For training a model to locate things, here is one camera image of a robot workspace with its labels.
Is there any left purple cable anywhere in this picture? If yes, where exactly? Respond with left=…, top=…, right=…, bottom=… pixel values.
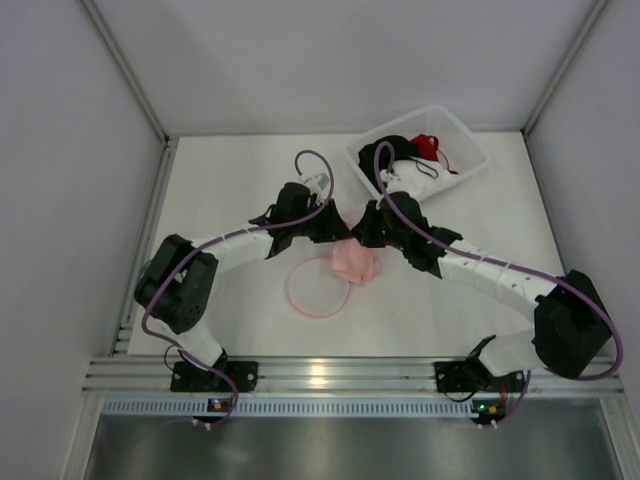
left=142, top=149, right=336, bottom=351

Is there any aluminium mounting rail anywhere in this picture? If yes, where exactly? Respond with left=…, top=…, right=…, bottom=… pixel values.
left=81, top=326, right=624, bottom=398

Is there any red garment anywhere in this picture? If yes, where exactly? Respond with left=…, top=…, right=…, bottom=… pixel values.
left=410, top=134, right=458, bottom=175

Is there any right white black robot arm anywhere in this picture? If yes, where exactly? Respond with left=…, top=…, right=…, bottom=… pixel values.
left=351, top=192, right=613, bottom=380

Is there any pink bra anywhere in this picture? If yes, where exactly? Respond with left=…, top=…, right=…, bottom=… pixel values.
left=330, top=239, right=381, bottom=286

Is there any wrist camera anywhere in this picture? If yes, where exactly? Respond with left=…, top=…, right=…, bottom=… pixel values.
left=299, top=173, right=332, bottom=197
left=380, top=169, right=401, bottom=187

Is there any purple cable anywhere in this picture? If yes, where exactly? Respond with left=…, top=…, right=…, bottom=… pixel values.
left=373, top=142, right=625, bottom=381
left=142, top=149, right=336, bottom=351

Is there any pink trimmed mesh laundry bag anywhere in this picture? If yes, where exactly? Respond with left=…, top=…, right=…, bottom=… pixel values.
left=284, top=257, right=361, bottom=319

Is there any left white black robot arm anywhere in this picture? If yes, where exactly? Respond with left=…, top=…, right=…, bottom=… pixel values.
left=134, top=182, right=351, bottom=371

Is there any perforated white cable duct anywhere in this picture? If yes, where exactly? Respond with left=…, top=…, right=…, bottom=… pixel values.
left=102, top=396, right=480, bottom=418

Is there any black garment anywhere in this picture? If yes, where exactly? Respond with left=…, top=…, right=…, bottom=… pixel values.
left=358, top=135, right=419, bottom=179

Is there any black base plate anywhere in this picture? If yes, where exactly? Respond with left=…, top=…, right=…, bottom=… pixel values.
left=170, top=361, right=259, bottom=393
left=434, top=360, right=490, bottom=394

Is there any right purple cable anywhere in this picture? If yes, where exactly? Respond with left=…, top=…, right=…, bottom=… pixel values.
left=373, top=142, right=625, bottom=381

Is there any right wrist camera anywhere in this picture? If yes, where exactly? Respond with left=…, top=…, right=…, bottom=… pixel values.
left=380, top=169, right=401, bottom=187

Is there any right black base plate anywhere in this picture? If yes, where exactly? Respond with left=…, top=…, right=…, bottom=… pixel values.
left=434, top=360, right=490, bottom=394

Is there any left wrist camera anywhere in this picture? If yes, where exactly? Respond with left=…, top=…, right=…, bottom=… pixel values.
left=299, top=173, right=332, bottom=197

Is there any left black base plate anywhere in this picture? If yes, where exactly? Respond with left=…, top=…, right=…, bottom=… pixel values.
left=170, top=361, right=259, bottom=393

